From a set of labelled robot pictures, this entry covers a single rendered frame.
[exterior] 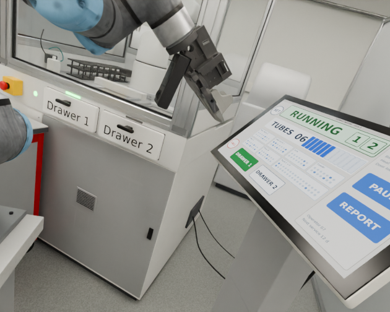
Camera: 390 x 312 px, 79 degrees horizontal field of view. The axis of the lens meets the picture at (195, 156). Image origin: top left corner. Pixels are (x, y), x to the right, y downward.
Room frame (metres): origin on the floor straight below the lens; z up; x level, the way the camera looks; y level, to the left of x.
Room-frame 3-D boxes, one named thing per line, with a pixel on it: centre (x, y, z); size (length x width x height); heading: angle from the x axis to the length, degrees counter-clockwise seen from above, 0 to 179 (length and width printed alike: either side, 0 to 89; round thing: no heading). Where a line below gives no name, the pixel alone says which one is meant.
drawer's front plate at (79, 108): (0.98, 0.58, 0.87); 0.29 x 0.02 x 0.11; 75
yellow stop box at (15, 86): (1.05, 0.90, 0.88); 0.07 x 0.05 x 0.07; 75
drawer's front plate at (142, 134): (0.90, 0.28, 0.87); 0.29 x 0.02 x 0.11; 75
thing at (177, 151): (1.44, 0.42, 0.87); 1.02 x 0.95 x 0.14; 75
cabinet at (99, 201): (1.44, 0.41, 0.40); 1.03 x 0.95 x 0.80; 75
